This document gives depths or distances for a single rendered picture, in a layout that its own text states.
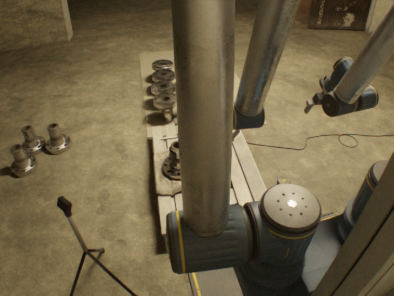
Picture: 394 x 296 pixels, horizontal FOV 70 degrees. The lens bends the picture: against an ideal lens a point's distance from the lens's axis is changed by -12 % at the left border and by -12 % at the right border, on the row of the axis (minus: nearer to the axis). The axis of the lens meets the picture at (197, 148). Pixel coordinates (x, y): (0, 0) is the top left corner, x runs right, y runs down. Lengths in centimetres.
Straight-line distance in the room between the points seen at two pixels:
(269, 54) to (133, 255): 166
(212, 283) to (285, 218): 83
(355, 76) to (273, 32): 51
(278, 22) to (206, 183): 44
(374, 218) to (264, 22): 54
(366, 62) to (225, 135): 68
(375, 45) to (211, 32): 70
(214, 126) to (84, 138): 258
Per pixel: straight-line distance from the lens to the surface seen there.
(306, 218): 95
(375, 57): 120
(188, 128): 71
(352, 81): 128
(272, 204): 96
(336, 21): 675
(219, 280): 168
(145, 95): 370
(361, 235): 77
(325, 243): 137
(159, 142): 275
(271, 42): 88
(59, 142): 312
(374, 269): 77
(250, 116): 113
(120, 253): 222
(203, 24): 63
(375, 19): 715
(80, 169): 287
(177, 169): 238
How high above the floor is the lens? 185
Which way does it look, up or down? 40 degrees down
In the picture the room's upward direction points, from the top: straight up
